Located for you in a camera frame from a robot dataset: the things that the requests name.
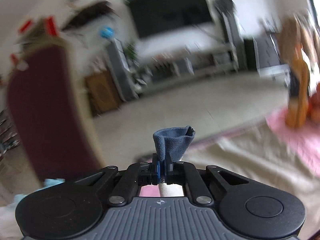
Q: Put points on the orange juice bottle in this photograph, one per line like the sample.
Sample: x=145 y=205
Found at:
x=298 y=105

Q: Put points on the metal tv stand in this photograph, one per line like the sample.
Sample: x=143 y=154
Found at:
x=170 y=69

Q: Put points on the light blue cloth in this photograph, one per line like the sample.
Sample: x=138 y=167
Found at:
x=47 y=183

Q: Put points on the red door couplet banner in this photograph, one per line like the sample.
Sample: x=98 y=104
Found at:
x=51 y=26

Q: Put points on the wall-mounted black television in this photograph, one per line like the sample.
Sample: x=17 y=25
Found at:
x=157 y=16

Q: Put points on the dark drawer cabinet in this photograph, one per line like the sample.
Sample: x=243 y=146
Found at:
x=262 y=57

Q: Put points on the brown wooden cabinet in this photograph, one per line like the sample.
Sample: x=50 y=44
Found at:
x=102 y=93

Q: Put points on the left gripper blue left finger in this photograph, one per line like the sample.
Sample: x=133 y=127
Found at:
x=132 y=180

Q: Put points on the green potted plant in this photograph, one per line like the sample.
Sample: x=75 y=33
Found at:
x=131 y=53

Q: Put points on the dark animal figure on shelf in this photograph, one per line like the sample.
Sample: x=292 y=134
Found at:
x=88 y=14

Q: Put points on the pink dog-print towel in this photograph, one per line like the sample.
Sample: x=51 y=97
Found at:
x=303 y=139

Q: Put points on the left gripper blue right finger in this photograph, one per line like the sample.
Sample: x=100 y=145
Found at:
x=187 y=175

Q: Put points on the maroon banquet chair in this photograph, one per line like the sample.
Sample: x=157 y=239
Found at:
x=50 y=110

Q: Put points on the beige fleece coat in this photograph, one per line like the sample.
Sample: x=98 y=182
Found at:
x=298 y=29

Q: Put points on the blue desk globe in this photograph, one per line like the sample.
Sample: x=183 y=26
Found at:
x=106 y=32

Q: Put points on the left grey tower speaker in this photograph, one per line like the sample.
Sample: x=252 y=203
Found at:
x=117 y=65

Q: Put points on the front red apple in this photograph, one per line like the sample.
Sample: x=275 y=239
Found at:
x=314 y=108

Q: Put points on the beige garment with navy trim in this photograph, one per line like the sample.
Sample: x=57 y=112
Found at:
x=259 y=154

